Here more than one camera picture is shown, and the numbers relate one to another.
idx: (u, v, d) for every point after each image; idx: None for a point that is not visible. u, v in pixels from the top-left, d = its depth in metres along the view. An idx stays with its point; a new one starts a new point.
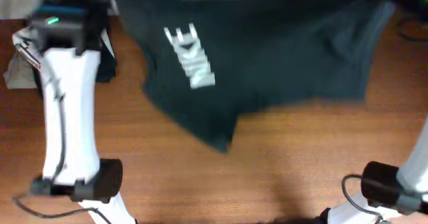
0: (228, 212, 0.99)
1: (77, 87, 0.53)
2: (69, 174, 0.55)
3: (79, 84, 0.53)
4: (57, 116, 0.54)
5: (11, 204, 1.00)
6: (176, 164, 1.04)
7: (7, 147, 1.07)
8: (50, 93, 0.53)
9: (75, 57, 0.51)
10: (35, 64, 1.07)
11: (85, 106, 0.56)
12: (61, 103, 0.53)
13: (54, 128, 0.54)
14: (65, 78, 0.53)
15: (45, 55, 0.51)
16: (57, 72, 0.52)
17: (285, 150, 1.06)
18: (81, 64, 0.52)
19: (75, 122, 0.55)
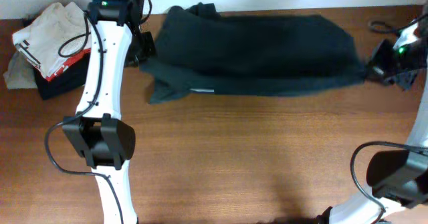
0: (227, 212, 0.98)
1: (116, 45, 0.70)
2: (98, 108, 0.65)
3: (116, 53, 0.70)
4: (98, 65, 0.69)
5: (7, 204, 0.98)
6: (176, 164, 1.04)
7: (5, 146, 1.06)
8: (95, 49, 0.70)
9: (118, 26, 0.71)
10: (35, 64, 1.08)
11: (119, 62, 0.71)
12: (102, 53, 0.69)
13: (94, 71, 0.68)
14: (109, 39, 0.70)
15: (97, 23, 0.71)
16: (103, 34, 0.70)
17: (285, 149, 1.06)
18: (121, 29, 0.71)
19: (112, 68, 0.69)
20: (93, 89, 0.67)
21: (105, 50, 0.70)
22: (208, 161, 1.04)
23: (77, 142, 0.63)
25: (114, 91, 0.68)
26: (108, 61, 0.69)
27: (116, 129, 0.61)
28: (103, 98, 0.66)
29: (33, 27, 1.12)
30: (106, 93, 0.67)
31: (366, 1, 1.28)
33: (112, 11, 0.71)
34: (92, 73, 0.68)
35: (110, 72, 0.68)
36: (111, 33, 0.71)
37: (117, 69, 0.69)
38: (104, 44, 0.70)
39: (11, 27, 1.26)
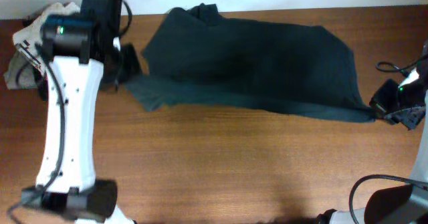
0: (228, 212, 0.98)
1: (79, 92, 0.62)
2: (63, 180, 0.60)
3: (80, 102, 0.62)
4: (59, 121, 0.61)
5: (9, 204, 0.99)
6: (176, 164, 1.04)
7: (5, 146, 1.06)
8: (54, 99, 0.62)
9: (81, 63, 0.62)
10: (35, 64, 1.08)
11: (85, 116, 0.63)
12: (63, 106, 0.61)
13: (55, 131, 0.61)
14: (69, 85, 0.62)
15: (53, 61, 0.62)
16: (62, 79, 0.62)
17: (285, 150, 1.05)
18: (85, 69, 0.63)
19: (75, 126, 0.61)
20: (53, 156, 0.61)
21: (67, 100, 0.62)
22: (208, 162, 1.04)
23: (47, 210, 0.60)
25: (79, 152, 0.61)
26: (70, 116, 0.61)
27: (87, 203, 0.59)
28: (67, 166, 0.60)
29: (33, 26, 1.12)
30: (71, 159, 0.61)
31: (368, 1, 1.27)
33: (73, 37, 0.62)
34: (54, 136, 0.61)
35: (74, 131, 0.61)
36: (72, 79, 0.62)
37: (83, 122, 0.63)
38: (65, 94, 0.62)
39: (11, 27, 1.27)
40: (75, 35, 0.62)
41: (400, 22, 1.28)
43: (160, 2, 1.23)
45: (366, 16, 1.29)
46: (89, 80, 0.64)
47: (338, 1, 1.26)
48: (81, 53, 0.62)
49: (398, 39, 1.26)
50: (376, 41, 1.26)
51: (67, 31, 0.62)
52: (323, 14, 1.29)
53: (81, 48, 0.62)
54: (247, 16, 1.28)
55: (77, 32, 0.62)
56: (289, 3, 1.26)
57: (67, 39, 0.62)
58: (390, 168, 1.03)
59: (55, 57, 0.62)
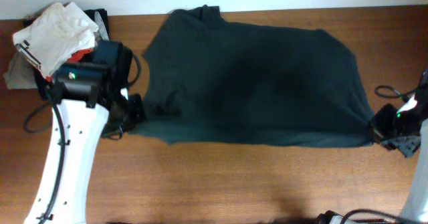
0: (227, 213, 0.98)
1: (81, 135, 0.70)
2: (52, 222, 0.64)
3: (81, 146, 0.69)
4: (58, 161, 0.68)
5: (8, 204, 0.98)
6: (176, 164, 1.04)
7: (5, 146, 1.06)
8: (57, 140, 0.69)
9: (88, 107, 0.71)
10: (35, 65, 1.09)
11: (84, 159, 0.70)
12: (64, 146, 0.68)
13: (53, 172, 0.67)
14: (73, 126, 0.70)
15: (61, 102, 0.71)
16: (67, 120, 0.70)
17: (285, 150, 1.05)
18: (92, 112, 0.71)
19: (73, 169, 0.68)
20: (47, 197, 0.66)
21: (67, 142, 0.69)
22: (208, 162, 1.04)
23: None
25: (73, 196, 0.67)
26: (69, 158, 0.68)
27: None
28: (59, 206, 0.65)
29: (33, 26, 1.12)
30: (65, 202, 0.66)
31: (368, 1, 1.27)
33: (83, 83, 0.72)
34: (51, 177, 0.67)
35: (71, 174, 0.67)
36: (75, 121, 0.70)
37: (79, 164, 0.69)
38: (67, 136, 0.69)
39: (11, 27, 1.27)
40: (85, 82, 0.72)
41: (400, 21, 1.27)
43: (159, 3, 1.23)
45: (367, 15, 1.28)
46: (91, 122, 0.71)
47: (338, 1, 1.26)
48: (89, 97, 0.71)
49: (400, 38, 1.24)
50: (378, 40, 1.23)
51: (79, 77, 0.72)
52: (323, 13, 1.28)
53: (89, 92, 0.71)
54: (247, 15, 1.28)
55: (87, 78, 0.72)
56: (289, 3, 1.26)
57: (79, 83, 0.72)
58: (390, 168, 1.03)
59: (63, 99, 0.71)
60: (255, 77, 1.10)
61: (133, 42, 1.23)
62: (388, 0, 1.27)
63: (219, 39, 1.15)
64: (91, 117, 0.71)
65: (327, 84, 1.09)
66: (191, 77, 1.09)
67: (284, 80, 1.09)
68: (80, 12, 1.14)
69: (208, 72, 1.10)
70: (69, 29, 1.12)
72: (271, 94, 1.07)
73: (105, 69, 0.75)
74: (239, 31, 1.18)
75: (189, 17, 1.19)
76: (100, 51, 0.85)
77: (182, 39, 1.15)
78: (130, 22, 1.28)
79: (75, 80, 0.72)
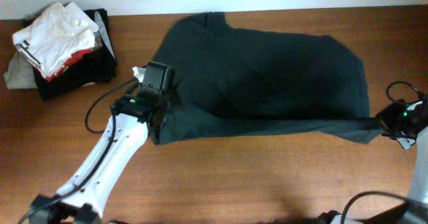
0: (227, 212, 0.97)
1: (129, 138, 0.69)
2: (81, 196, 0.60)
3: (127, 146, 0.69)
4: (101, 150, 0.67)
5: (8, 204, 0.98)
6: (176, 163, 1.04)
7: (5, 146, 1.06)
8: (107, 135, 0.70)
9: (139, 122, 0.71)
10: (35, 65, 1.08)
11: (123, 158, 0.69)
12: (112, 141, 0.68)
13: (93, 157, 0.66)
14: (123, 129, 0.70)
15: (118, 114, 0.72)
16: (120, 124, 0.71)
17: (285, 150, 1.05)
18: (142, 126, 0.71)
19: (114, 162, 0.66)
20: (85, 174, 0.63)
21: (114, 139, 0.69)
22: (208, 162, 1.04)
23: None
25: (106, 184, 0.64)
26: (112, 153, 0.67)
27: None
28: (91, 185, 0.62)
29: (33, 27, 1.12)
30: (97, 182, 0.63)
31: (368, 1, 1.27)
33: (137, 109, 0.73)
34: (91, 162, 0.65)
35: (112, 165, 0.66)
36: (128, 126, 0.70)
37: (118, 165, 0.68)
38: (117, 134, 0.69)
39: (11, 27, 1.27)
40: (140, 108, 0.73)
41: (400, 21, 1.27)
43: (160, 3, 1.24)
45: (366, 15, 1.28)
46: (142, 134, 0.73)
47: (336, 2, 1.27)
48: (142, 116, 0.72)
49: (400, 38, 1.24)
50: (377, 40, 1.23)
51: (136, 103, 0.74)
52: (322, 13, 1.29)
53: (142, 115, 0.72)
54: (247, 15, 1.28)
55: (142, 105, 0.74)
56: (287, 4, 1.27)
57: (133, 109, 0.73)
58: (390, 168, 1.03)
59: (121, 113, 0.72)
60: (274, 84, 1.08)
61: (133, 42, 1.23)
62: (386, 0, 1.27)
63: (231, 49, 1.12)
64: (140, 130, 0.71)
65: (346, 80, 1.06)
66: (208, 90, 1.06)
67: (303, 87, 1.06)
68: (80, 12, 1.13)
69: (227, 83, 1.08)
70: (69, 29, 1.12)
72: (291, 102, 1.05)
73: (154, 105, 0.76)
74: (245, 37, 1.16)
75: (194, 25, 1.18)
76: (148, 78, 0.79)
77: (191, 51, 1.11)
78: (130, 22, 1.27)
79: (131, 103, 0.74)
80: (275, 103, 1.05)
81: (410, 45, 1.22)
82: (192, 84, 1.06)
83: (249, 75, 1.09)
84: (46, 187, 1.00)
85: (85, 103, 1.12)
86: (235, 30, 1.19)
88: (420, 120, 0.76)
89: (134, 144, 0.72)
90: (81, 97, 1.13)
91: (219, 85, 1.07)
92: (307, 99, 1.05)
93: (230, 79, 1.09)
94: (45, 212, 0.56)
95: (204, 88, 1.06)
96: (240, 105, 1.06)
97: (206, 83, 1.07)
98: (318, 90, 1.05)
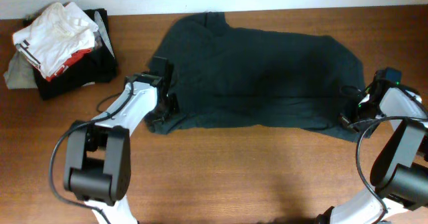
0: (227, 212, 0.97)
1: (146, 93, 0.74)
2: (114, 122, 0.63)
3: (142, 101, 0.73)
4: (122, 99, 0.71)
5: (9, 204, 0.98)
6: (176, 163, 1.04)
7: (5, 146, 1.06)
8: (126, 91, 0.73)
9: (152, 86, 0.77)
10: (35, 64, 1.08)
11: (140, 109, 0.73)
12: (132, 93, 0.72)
13: (117, 103, 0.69)
14: (138, 88, 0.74)
15: (134, 81, 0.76)
16: (136, 86, 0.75)
17: (285, 149, 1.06)
18: (154, 90, 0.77)
19: (134, 105, 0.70)
20: (113, 111, 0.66)
21: (134, 93, 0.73)
22: (208, 162, 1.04)
23: (75, 152, 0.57)
25: (131, 118, 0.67)
26: (134, 102, 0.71)
27: (125, 140, 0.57)
28: (120, 117, 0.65)
29: (33, 27, 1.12)
30: (124, 114, 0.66)
31: (368, 0, 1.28)
33: (148, 79, 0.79)
34: (117, 105, 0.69)
35: (134, 107, 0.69)
36: (142, 87, 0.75)
37: (137, 112, 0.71)
38: (136, 91, 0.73)
39: (11, 27, 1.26)
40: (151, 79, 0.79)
41: (399, 21, 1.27)
43: (160, 4, 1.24)
45: (366, 15, 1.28)
46: (153, 99, 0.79)
47: (336, 1, 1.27)
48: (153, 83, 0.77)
49: (400, 37, 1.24)
50: (377, 39, 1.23)
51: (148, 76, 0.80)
52: (322, 13, 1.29)
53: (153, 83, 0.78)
54: (247, 15, 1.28)
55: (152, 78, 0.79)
56: (287, 5, 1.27)
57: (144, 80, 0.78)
58: None
59: (135, 81, 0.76)
60: (269, 77, 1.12)
61: (133, 42, 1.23)
62: None
63: (231, 47, 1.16)
64: (152, 93, 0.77)
65: (336, 76, 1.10)
66: (208, 87, 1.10)
67: (297, 82, 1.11)
68: (80, 11, 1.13)
69: (228, 80, 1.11)
70: (69, 29, 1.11)
72: (289, 98, 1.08)
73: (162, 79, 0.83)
74: (245, 37, 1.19)
75: (194, 24, 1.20)
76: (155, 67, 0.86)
77: (191, 47, 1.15)
78: (130, 22, 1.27)
79: (142, 78, 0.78)
80: (270, 94, 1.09)
81: (409, 44, 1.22)
82: (194, 81, 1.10)
83: (245, 69, 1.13)
84: (46, 187, 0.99)
85: (85, 101, 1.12)
86: (233, 29, 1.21)
88: (374, 98, 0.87)
89: (147, 102, 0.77)
90: (81, 97, 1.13)
91: (217, 76, 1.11)
92: (300, 90, 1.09)
93: (227, 70, 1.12)
94: (81, 130, 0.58)
95: (202, 80, 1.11)
96: (237, 95, 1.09)
97: (206, 80, 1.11)
98: (311, 83, 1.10)
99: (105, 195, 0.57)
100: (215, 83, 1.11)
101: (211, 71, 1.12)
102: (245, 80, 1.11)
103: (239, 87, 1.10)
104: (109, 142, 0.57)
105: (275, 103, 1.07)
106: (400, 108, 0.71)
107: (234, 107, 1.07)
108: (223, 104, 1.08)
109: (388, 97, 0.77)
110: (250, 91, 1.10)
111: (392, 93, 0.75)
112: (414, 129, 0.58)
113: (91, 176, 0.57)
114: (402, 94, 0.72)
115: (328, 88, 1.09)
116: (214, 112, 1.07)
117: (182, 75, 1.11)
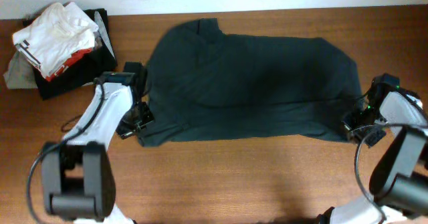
0: (227, 212, 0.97)
1: (118, 95, 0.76)
2: (86, 136, 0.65)
3: (115, 104, 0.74)
4: (93, 105, 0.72)
5: (9, 204, 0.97)
6: (176, 164, 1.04)
7: (5, 146, 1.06)
8: (97, 95, 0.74)
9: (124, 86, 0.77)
10: (35, 64, 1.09)
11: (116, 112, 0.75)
12: (103, 97, 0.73)
13: (89, 111, 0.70)
14: (110, 91, 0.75)
15: (105, 83, 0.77)
16: (108, 89, 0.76)
17: (285, 150, 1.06)
18: (126, 89, 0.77)
19: (106, 112, 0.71)
20: (85, 123, 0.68)
21: (105, 97, 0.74)
22: (208, 162, 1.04)
23: (53, 177, 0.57)
25: (105, 126, 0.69)
26: (107, 107, 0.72)
27: (101, 157, 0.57)
28: (93, 130, 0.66)
29: (33, 26, 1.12)
30: (97, 125, 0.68)
31: (369, 0, 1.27)
33: (120, 77, 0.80)
34: (88, 113, 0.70)
35: (107, 113, 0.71)
36: (114, 89, 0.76)
37: (112, 116, 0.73)
38: (107, 95, 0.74)
39: (11, 27, 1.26)
40: (123, 77, 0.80)
41: (399, 21, 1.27)
43: (160, 4, 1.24)
45: (367, 15, 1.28)
46: (128, 100, 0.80)
47: (336, 1, 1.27)
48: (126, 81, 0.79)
49: (401, 37, 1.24)
50: (376, 39, 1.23)
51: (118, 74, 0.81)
52: (322, 13, 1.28)
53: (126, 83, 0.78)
54: (247, 15, 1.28)
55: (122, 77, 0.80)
56: (287, 5, 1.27)
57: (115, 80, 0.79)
58: None
59: (105, 83, 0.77)
60: (264, 87, 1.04)
61: (133, 42, 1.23)
62: None
63: (225, 52, 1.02)
64: (125, 92, 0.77)
65: (337, 83, 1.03)
66: (196, 97, 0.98)
67: (294, 91, 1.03)
68: (79, 11, 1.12)
69: (220, 88, 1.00)
70: (69, 29, 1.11)
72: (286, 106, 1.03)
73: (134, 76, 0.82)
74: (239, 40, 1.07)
75: (187, 29, 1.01)
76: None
77: (178, 53, 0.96)
78: (130, 22, 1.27)
79: (112, 77, 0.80)
80: (265, 105, 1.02)
81: (410, 45, 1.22)
82: (184, 90, 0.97)
83: (238, 77, 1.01)
84: None
85: (85, 102, 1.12)
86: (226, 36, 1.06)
88: (374, 102, 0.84)
89: (122, 103, 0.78)
90: (81, 97, 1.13)
91: (204, 85, 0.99)
92: (296, 101, 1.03)
93: (215, 77, 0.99)
94: (53, 154, 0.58)
95: (188, 90, 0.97)
96: (229, 105, 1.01)
97: (196, 89, 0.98)
98: (310, 93, 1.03)
99: (89, 212, 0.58)
100: (204, 93, 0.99)
101: (198, 79, 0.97)
102: (237, 89, 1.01)
103: (231, 97, 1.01)
104: (84, 161, 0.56)
105: (269, 116, 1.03)
106: (400, 114, 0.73)
107: (226, 120, 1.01)
108: (212, 117, 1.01)
109: (386, 101, 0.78)
110: (243, 101, 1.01)
111: (391, 97, 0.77)
112: (416, 137, 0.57)
113: (73, 197, 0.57)
114: (403, 99, 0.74)
115: (329, 97, 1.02)
116: (204, 126, 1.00)
117: (165, 85, 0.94)
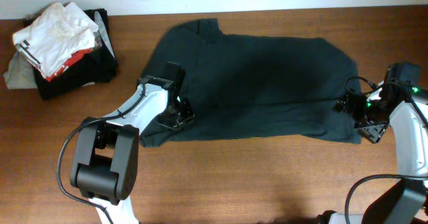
0: (227, 212, 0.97)
1: (156, 95, 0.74)
2: (124, 121, 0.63)
3: (153, 104, 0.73)
4: (133, 98, 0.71)
5: (9, 205, 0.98)
6: (175, 164, 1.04)
7: (6, 147, 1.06)
8: (138, 92, 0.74)
9: (163, 89, 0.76)
10: (35, 64, 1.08)
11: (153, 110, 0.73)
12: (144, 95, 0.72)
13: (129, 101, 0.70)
14: (150, 91, 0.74)
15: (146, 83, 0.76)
16: (149, 89, 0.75)
17: (285, 149, 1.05)
18: (164, 93, 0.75)
19: (143, 104, 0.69)
20: (124, 110, 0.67)
21: (145, 95, 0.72)
22: (208, 161, 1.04)
23: (83, 153, 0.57)
25: (141, 116, 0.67)
26: (145, 103, 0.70)
27: (134, 139, 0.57)
28: (131, 117, 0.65)
29: (33, 26, 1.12)
30: (135, 114, 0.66)
31: (368, 1, 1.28)
33: (160, 81, 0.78)
34: (128, 103, 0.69)
35: (145, 108, 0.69)
36: (154, 89, 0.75)
37: (148, 114, 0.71)
38: (146, 93, 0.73)
39: (11, 27, 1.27)
40: (161, 81, 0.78)
41: (399, 21, 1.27)
43: (160, 5, 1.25)
45: (366, 15, 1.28)
46: (162, 104, 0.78)
47: (336, 1, 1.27)
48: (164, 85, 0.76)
49: (401, 37, 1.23)
50: (376, 39, 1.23)
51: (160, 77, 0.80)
52: (322, 13, 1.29)
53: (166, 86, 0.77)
54: (247, 15, 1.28)
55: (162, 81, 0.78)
56: (286, 5, 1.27)
57: (154, 82, 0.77)
58: (391, 167, 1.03)
59: (148, 83, 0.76)
60: (257, 86, 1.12)
61: (133, 42, 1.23)
62: None
63: (228, 59, 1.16)
64: (163, 96, 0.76)
65: (328, 78, 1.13)
66: (198, 97, 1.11)
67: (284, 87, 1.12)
68: (81, 12, 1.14)
69: (217, 87, 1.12)
70: (69, 29, 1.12)
72: (283, 105, 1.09)
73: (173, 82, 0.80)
74: (239, 46, 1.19)
75: (185, 33, 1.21)
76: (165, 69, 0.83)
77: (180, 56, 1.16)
78: (130, 22, 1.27)
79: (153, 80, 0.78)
80: (261, 103, 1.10)
81: (410, 44, 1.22)
82: (190, 93, 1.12)
83: (231, 75, 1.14)
84: (47, 187, 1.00)
85: (85, 101, 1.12)
86: (227, 35, 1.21)
88: (386, 104, 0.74)
89: (158, 106, 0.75)
90: (81, 96, 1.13)
91: (204, 86, 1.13)
92: (288, 99, 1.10)
93: (215, 78, 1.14)
94: (91, 129, 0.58)
95: (192, 91, 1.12)
96: (225, 103, 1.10)
97: (197, 89, 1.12)
98: (301, 91, 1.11)
99: (110, 194, 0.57)
100: (203, 93, 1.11)
101: (198, 82, 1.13)
102: (233, 88, 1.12)
103: (226, 95, 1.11)
104: (119, 140, 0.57)
105: (267, 116, 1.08)
106: (407, 136, 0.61)
107: (224, 118, 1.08)
108: (211, 116, 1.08)
109: (399, 111, 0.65)
110: (239, 100, 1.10)
111: (404, 112, 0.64)
112: (416, 195, 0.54)
113: (99, 174, 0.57)
114: (422, 128, 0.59)
115: (320, 95, 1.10)
116: (205, 124, 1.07)
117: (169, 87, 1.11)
